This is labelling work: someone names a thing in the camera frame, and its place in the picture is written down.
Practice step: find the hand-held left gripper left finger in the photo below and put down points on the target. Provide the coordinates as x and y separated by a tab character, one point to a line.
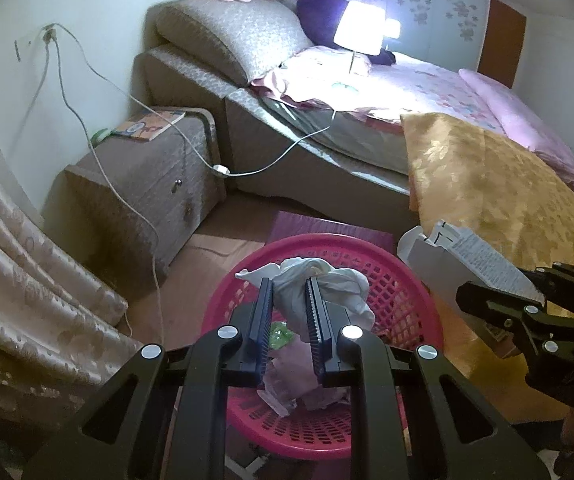
259	340

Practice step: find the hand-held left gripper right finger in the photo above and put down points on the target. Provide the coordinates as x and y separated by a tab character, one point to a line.
317	330

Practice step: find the white wrapper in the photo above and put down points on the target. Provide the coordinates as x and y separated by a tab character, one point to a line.
342	285

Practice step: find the grey cardboard carton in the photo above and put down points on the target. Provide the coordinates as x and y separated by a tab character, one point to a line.
467	265

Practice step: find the pink plastic wastebasket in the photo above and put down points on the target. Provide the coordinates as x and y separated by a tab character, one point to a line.
407	300

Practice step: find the purple floor mat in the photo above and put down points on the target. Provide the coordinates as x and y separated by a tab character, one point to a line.
307	225

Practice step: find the golden floral tablecloth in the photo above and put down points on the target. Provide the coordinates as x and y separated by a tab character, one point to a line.
492	185

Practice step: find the pink quilt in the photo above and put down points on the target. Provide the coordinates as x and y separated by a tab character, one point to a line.
517	110

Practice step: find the grey upholstered nightstand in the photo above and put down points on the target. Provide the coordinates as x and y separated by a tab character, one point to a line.
132	200

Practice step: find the grey mattress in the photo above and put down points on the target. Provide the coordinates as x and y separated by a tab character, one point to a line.
347	140

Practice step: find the pink floral bedsheet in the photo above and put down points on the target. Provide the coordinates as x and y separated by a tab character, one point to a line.
432	90

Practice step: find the beige patterned curtain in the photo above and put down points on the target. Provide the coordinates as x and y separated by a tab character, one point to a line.
27	285

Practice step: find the colourful book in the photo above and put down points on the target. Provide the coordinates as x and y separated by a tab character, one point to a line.
149	124

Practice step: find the brown wooden door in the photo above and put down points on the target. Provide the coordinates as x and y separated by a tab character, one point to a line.
502	40

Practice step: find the small green object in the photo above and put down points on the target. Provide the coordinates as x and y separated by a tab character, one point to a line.
101	136

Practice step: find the white table lamp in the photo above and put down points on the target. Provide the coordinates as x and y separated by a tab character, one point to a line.
359	27

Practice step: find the grey patterned headboard cushion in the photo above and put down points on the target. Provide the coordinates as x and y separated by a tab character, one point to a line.
232	35

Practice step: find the white floral sliding wardrobe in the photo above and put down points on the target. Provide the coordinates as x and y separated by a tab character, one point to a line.
432	10

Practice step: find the purple plush cushion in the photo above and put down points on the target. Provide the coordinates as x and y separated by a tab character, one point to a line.
317	20

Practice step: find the grey upholstered bed frame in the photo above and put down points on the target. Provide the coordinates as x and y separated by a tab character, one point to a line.
317	170

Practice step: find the wall outlet with plugs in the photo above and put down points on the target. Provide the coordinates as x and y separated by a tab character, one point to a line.
50	34

